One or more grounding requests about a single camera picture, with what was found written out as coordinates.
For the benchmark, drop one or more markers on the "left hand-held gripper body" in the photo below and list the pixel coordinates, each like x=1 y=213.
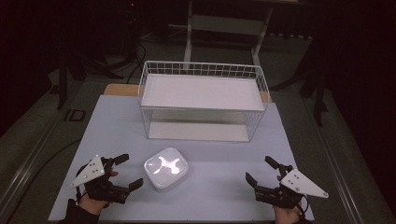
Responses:
x=90 y=172

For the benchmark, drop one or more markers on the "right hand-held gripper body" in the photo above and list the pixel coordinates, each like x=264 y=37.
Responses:
x=300 y=184

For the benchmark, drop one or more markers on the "person's left hand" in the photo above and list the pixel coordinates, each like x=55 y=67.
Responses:
x=92 y=206

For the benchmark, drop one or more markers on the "person's right hand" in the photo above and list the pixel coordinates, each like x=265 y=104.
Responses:
x=287 y=215

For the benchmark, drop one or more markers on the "white square lidded box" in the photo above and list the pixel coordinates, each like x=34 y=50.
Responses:
x=166 y=169

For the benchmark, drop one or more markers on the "pale grey table mat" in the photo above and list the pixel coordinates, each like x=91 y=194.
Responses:
x=218 y=186

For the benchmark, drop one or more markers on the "black floor socket box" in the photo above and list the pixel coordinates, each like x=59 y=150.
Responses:
x=74 y=115

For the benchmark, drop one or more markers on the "dark stand legs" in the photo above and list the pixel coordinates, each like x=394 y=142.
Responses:
x=318 y=105
x=62 y=90

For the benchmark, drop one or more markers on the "dark equipment with red light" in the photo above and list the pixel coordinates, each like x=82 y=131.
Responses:
x=130 y=25

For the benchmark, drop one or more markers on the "white metal stand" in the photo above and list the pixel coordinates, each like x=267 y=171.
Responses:
x=227 y=25

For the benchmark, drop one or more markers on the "metal floor rail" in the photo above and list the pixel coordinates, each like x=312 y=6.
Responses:
x=337 y=174
x=28 y=158

